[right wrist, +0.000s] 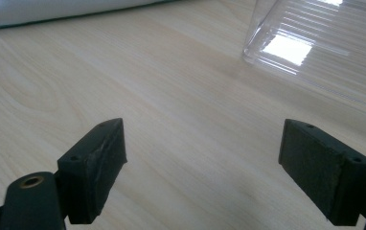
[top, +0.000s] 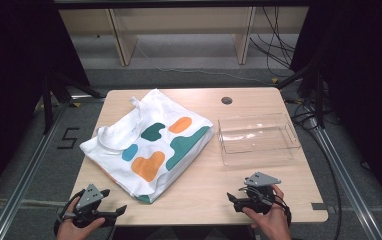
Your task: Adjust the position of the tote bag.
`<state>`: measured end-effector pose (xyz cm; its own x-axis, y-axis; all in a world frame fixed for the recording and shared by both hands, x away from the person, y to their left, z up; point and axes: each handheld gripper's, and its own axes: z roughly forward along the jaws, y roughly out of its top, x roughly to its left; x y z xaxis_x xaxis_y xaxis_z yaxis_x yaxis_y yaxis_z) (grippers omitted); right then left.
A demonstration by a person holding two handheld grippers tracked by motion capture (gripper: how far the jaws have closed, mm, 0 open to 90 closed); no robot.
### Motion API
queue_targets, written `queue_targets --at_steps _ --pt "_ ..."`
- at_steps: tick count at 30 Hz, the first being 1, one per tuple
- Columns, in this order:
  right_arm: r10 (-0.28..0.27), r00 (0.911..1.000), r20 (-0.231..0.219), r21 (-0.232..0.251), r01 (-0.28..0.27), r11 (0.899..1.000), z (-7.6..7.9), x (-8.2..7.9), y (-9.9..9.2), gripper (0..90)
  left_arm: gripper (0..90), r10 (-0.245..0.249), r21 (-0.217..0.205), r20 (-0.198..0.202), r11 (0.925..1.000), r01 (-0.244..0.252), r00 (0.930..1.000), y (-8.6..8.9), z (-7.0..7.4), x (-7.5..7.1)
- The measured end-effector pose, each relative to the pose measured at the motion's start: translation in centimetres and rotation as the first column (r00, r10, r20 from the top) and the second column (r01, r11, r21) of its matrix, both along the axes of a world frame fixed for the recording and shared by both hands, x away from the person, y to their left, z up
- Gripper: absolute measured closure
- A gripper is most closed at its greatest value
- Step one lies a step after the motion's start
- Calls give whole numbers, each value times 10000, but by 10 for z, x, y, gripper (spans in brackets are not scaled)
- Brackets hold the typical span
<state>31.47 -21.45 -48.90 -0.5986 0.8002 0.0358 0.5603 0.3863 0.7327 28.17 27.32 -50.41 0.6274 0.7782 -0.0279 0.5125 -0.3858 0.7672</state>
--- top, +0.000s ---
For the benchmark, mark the clear plastic tray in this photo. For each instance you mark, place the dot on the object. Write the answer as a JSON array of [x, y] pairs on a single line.
[[259, 140]]

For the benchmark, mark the aluminium floor rail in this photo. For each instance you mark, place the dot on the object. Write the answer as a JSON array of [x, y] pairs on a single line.
[[22, 183], [345, 180]]

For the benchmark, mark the white tote bag coloured patches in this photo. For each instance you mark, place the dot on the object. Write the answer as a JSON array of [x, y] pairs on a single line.
[[165, 106]]

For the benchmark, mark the person's left hand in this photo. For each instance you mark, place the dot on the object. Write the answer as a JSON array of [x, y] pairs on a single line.
[[74, 230]]

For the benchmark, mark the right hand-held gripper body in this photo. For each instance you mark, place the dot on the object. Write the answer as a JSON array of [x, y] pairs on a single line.
[[260, 193]]

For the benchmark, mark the beige wooden furniture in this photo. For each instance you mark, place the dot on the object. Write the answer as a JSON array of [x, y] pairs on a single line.
[[122, 40]]

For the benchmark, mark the person's right hand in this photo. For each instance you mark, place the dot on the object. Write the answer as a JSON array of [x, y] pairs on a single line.
[[272, 223]]

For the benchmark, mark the black metal stand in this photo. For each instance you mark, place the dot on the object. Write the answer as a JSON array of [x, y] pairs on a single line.
[[318, 100], [47, 106]]

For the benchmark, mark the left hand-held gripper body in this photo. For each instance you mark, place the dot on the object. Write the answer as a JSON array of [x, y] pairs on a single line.
[[89, 198]]

